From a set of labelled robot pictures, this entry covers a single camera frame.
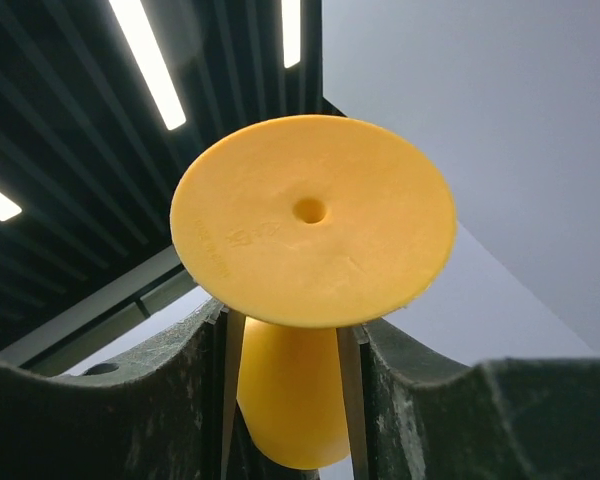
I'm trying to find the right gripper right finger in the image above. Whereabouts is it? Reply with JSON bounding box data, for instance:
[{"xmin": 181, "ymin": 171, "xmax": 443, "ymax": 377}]
[{"xmin": 362, "ymin": 320, "xmax": 600, "ymax": 479}]

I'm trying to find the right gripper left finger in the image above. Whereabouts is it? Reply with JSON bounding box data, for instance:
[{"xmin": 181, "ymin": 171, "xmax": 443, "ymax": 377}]
[{"xmin": 0, "ymin": 300, "xmax": 222, "ymax": 479}]

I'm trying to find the orange plastic wine glass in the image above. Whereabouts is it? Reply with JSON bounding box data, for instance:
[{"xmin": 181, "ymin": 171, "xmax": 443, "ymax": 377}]
[{"xmin": 170, "ymin": 115, "xmax": 457, "ymax": 470}]

